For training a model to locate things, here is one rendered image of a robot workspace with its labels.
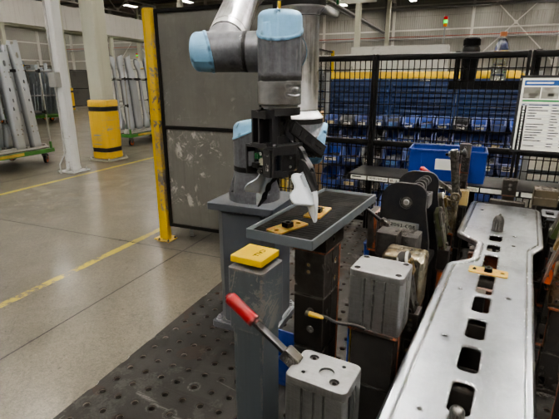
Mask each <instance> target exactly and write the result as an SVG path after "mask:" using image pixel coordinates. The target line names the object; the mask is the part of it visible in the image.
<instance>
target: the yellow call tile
mask: <svg viewBox="0 0 559 419"><path fill-rule="evenodd" d="M279 255H280V251H279V250H278V249H272V248H267V247H264V246H259V245H255V244H248V245H246V246H245V247H244V248H242V249H240V250H238V251H236V252H235V253H233V254H232V255H231V256H230V261H233V262H236V263H240V264H246V265H250V266H254V267H257V268H263V267H264V266H265V265H266V264H268V263H269V262H271V261H272V260H273V259H275V258H277V257H278V256H279Z"/></svg>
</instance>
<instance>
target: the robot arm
mask: <svg viewBox="0 0 559 419"><path fill-rule="evenodd" d="M263 1H280V7H281V8H275V9H267V10H264V11H262V12H260V13H259V15H258V27H257V31H250V27H251V24H252V22H253V19H254V16H255V12H256V10H257V7H258V6H259V5H260V4H261V3H262V2H263ZM325 8H326V0H223V2H222V4H221V5H220V9H219V11H218V13H217V14H216V16H215V19H214V21H213V23H212V25H211V27H210V30H209V31H208V32H206V31H205V30H203V31H202V32H194V33H192V35H191V36H190V43H189V53H190V61H191V64H192V66H193V67H194V68H195V69H196V70H197V71H202V72H212V73H216V72H258V104H259V105H261V107H260V108H259V109H258V110H251V119H249V120H244V121H238V122H236V123H235V124H234V127H233V138H232V140H233V146H234V176H233V179H232V181H231V185H230V190H229V199H230V200H231V201H233V202H235V203H239V204H246V205H257V206H258V207H259V206H261V205H262V204H268V203H272V202H275V201H277V200H279V199H280V188H279V186H278V183H277V178H279V179H282V178H286V177H289V175H291V180H292V182H293V185H294V189H293V190H292V192H291V193H290V194H289V197H290V200H291V202H292V203H293V204H294V205H302V206H308V209H309V215H310V218H311V219H312V221H313V223H316V222H317V219H318V192H317V190H318V185H317V180H316V174H315V170H314V166H313V164H318V163H320V162H321V161H322V159H323V154H324V151H325V149H326V145H325V140H326V134H327V129H328V123H325V122H324V123H323V116H322V115H321V114H320V112H319V111H318V89H319V17H320V14H321V13H322V11H323V10H324V9H325ZM297 171H298V173H297Z"/></svg>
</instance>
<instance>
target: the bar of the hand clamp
mask: <svg viewBox="0 0 559 419"><path fill-rule="evenodd" d="M445 155H446V156H448V157H450V164H451V181H452V193H459V194H460V176H459V156H460V155H463V158H466V157H467V150H466V149H463V152H460V150H458V149H451V150H450V151H449V152H448V153H446V154H445Z"/></svg>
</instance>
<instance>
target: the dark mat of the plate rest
mask: <svg viewBox="0 0 559 419"><path fill-rule="evenodd" d="M369 198H370V196H364V195H351V194H345V193H339V192H332V191H324V192H322V193H320V194H318V206H323V207H330V208H332V209H331V210H330V212H328V213H327V214H326V215H325V216H324V217H322V218H321V219H317V222H316V223H313V221H312V219H310V218H304V214H306V213H307V212H309V209H308V206H302V205H297V206H295V207H294V208H292V209H290V210H288V211H286V212H284V213H283V214H281V215H279V216H277V217H275V218H273V219H271V220H269V221H267V222H266V223H264V224H262V225H260V226H258V227H256V228H255V229H256V230H260V231H264V232H268V231H266V229H268V228H270V227H273V226H276V225H279V224H282V222H283V221H286V220H289V221H291V220H299V221H302V222H305V223H308V224H309V225H308V226H305V227H303V228H300V229H296V230H293V231H290V232H289V233H286V234H282V235H287V236H291V237H295V238H300V239H308V240H312V239H314V238H315V237H317V236H318V235H319V234H321V233H323V232H324V231H325V230H326V229H327V228H329V227H330V226H331V225H333V224H335V223H336V222H337V221H339V220H340V219H342V218H343V217H344V216H345V215H347V214H348V213H349V212H351V211H352V210H354V209H355V208H357V207H358V206H359V205H361V204H362V203H363V202H364V201H366V200H367V199H369Z"/></svg>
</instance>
